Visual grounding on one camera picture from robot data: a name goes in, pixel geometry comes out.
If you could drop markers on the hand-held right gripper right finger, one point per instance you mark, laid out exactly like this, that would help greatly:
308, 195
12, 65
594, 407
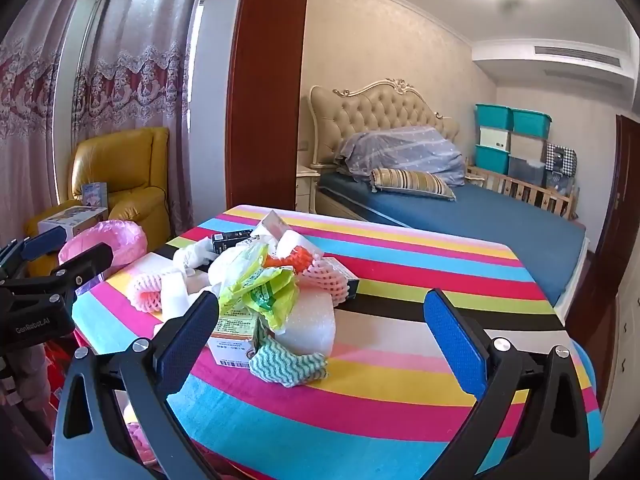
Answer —
455, 340

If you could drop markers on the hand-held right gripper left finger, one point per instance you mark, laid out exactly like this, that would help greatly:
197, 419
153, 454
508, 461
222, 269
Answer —
195, 330

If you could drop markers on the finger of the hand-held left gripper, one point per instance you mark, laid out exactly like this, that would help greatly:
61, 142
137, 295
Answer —
45, 242
85, 260

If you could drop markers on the white foam sheet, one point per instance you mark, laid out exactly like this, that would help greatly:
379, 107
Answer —
182, 295

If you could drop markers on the white and orange carton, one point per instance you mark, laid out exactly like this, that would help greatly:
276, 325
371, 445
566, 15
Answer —
232, 340

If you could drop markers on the pink-lined trash bin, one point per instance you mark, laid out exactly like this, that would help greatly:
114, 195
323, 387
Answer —
120, 240

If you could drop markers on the large pink foam net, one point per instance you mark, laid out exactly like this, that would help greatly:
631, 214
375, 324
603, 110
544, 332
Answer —
147, 292

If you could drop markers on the small knotted white bag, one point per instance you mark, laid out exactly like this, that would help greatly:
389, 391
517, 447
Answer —
192, 255

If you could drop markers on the large white plastic bag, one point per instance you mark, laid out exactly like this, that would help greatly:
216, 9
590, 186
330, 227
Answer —
235, 265

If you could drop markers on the green and yellow plastic bag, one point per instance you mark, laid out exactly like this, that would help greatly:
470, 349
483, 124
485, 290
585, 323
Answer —
265, 295

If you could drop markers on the black box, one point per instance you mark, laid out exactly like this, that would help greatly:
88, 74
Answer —
230, 241

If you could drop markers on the green zigzag cloth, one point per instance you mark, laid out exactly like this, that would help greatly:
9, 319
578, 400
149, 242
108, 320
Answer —
285, 362

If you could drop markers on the white foam block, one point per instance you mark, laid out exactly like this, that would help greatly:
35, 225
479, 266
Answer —
307, 325

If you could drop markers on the small cardboard box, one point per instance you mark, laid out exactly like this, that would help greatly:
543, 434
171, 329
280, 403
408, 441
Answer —
352, 287

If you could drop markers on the orange foam net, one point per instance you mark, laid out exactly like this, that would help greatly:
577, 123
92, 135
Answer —
287, 260

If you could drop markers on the white paper box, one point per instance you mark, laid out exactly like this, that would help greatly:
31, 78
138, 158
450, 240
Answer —
270, 222

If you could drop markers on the small pink foam net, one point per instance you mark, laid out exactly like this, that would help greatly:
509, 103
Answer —
325, 280

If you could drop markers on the person's left hand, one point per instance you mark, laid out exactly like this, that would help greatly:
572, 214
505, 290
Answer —
32, 375

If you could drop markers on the large flat white box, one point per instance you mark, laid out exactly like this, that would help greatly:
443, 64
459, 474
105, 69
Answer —
75, 217

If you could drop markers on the small blue picture box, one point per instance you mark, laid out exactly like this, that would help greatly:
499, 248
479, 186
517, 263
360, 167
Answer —
95, 195

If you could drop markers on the yellow leather armchair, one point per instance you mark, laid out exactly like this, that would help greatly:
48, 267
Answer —
135, 170

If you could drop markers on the bed with blue sheet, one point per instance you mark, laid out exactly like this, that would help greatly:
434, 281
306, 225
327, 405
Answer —
490, 230

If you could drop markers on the striped colourful tablecloth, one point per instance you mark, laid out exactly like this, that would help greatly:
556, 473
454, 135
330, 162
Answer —
350, 400

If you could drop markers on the striped pillow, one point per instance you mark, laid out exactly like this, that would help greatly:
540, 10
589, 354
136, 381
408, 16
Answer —
415, 182

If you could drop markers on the white cabinet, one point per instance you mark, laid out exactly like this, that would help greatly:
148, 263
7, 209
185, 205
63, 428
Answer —
629, 345

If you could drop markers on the clear grey storage box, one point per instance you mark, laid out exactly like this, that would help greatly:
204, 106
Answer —
525, 171

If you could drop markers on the cream nightstand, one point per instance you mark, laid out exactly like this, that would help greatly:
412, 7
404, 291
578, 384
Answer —
307, 185

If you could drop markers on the teal storage bin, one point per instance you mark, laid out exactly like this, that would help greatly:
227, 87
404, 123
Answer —
491, 158
531, 122
494, 116

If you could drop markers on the blue-grey quilt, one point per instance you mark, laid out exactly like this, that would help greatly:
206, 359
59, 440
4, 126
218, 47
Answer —
400, 152

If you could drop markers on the white storage box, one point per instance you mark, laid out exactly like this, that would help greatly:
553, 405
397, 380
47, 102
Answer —
495, 139

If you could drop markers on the dark brown door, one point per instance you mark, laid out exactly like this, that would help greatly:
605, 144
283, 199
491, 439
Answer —
615, 210

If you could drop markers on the beige storage box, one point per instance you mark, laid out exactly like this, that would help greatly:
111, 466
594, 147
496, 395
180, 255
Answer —
527, 146

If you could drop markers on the black and white checkered bag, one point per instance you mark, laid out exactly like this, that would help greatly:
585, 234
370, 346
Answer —
560, 157

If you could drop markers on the beige tufted headboard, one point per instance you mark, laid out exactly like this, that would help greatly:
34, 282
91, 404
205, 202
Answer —
360, 110

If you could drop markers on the ceiling air vent grille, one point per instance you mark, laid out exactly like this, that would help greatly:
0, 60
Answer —
575, 56

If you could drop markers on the wooden crib rail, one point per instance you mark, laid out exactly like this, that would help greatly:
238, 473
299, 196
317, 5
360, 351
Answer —
520, 187

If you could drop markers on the red-brown wooden door frame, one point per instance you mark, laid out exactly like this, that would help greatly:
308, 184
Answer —
265, 85

